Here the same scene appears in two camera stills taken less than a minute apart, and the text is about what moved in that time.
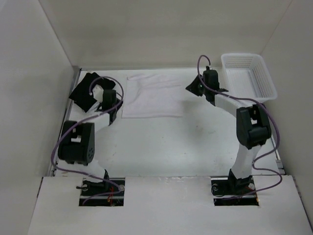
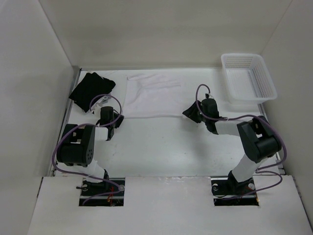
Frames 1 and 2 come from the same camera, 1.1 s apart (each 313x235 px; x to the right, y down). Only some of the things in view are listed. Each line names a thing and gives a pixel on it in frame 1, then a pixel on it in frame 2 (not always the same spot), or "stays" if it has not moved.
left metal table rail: (73, 88) stays
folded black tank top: (82, 95) stays
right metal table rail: (279, 164) stays
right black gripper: (191, 87) to (190, 112)
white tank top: (152, 96) stays
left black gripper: (119, 106) to (119, 121)
